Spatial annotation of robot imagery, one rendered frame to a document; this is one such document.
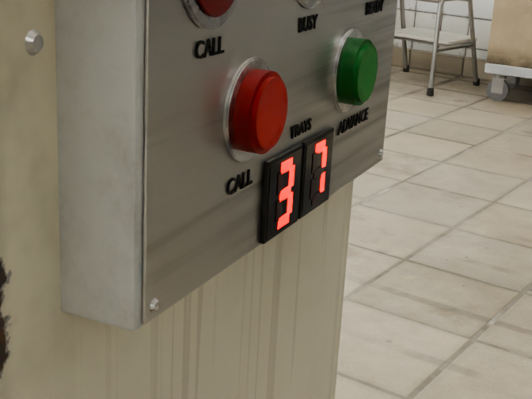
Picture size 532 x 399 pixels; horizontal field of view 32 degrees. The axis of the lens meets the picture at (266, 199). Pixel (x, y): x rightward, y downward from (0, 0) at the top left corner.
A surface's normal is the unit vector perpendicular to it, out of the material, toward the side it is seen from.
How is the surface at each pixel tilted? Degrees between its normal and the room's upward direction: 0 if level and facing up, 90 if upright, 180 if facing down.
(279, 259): 90
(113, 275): 90
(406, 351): 0
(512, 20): 89
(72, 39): 90
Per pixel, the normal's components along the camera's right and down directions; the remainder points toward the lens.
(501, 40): -0.53, 0.24
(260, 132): 0.90, 0.18
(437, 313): 0.05, -0.95
